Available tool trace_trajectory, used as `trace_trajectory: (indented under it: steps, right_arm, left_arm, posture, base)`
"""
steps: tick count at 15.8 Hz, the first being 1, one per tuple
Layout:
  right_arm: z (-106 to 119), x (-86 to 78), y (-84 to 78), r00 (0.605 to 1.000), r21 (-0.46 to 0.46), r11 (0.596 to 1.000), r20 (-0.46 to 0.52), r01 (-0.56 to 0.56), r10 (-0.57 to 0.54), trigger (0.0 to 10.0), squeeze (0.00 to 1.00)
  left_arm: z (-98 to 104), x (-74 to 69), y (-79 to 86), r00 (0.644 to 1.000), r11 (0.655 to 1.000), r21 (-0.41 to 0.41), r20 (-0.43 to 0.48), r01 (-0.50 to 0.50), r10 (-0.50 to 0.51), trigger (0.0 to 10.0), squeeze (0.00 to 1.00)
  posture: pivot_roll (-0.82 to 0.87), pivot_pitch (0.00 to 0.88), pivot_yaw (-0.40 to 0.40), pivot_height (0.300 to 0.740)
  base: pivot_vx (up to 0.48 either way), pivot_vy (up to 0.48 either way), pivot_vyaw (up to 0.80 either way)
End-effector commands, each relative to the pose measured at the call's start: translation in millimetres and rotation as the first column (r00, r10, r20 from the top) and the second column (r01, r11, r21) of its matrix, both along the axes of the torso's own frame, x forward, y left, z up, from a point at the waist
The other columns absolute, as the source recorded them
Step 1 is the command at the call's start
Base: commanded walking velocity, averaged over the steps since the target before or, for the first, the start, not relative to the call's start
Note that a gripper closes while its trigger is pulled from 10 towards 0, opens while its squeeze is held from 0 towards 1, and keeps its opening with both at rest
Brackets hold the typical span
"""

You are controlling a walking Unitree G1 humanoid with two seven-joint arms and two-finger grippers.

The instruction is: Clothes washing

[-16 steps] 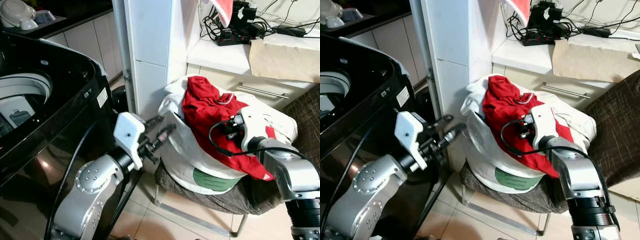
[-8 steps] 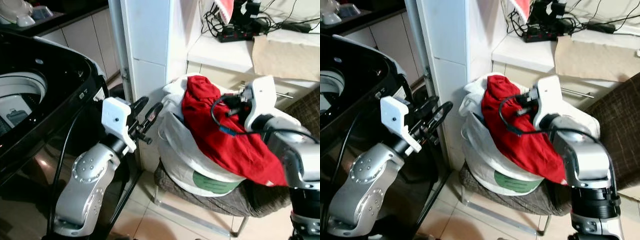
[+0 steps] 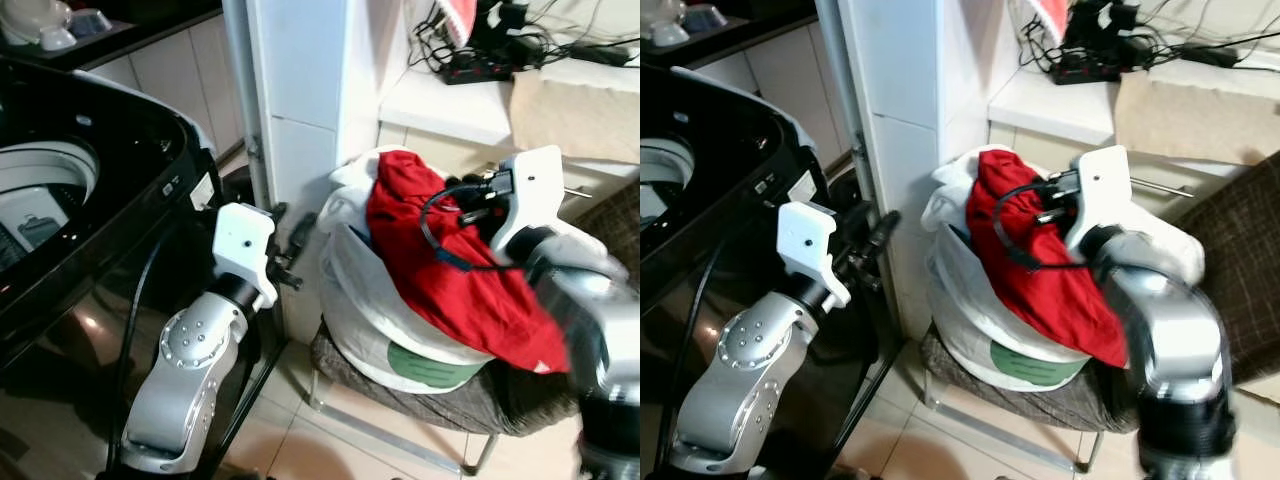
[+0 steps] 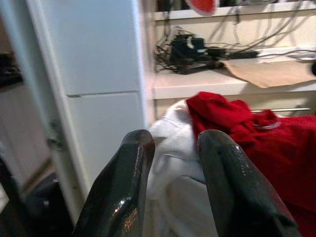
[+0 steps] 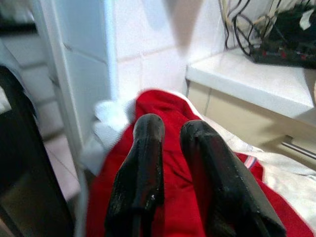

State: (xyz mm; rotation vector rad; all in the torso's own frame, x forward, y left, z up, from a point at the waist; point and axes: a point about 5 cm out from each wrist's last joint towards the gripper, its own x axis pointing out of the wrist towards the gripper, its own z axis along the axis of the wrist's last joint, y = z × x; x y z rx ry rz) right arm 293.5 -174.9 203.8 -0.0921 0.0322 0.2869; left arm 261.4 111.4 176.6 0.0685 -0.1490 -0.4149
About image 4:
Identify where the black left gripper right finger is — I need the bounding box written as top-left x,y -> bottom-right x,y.
197,130 -> 306,237

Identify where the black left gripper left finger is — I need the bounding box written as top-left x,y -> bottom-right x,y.
73,129 -> 156,237

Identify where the red cloth garment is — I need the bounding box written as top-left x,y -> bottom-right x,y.
186,91 -> 316,237

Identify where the white cloth garment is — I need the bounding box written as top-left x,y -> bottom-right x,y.
145,100 -> 218,237

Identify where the white tall cabinet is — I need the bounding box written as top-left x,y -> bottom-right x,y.
26,0 -> 149,218

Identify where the brown cardboard sheet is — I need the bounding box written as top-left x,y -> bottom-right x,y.
220,59 -> 316,88

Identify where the black flat device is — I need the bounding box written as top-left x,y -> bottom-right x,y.
176,62 -> 224,75

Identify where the black power strip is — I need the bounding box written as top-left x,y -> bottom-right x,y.
207,48 -> 259,60

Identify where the white shelf unit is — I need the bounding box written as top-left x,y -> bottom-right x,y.
142,0 -> 316,124

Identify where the black power adapter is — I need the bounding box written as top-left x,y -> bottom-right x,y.
170,34 -> 207,60

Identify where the red and white hat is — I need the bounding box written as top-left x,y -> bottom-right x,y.
184,0 -> 221,17

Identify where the silver metal bar handle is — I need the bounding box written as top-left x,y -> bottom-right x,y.
250,107 -> 312,113

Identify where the grey cable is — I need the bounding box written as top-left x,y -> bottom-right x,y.
209,4 -> 247,45

